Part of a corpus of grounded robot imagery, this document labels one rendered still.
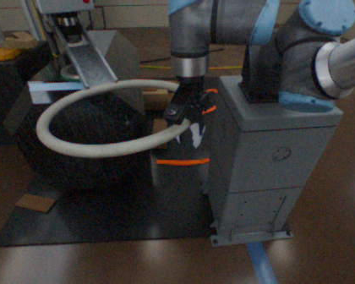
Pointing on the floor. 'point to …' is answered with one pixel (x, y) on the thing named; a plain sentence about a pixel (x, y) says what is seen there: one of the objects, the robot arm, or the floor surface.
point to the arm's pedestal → (259, 163)
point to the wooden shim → (35, 203)
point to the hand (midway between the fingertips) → (187, 143)
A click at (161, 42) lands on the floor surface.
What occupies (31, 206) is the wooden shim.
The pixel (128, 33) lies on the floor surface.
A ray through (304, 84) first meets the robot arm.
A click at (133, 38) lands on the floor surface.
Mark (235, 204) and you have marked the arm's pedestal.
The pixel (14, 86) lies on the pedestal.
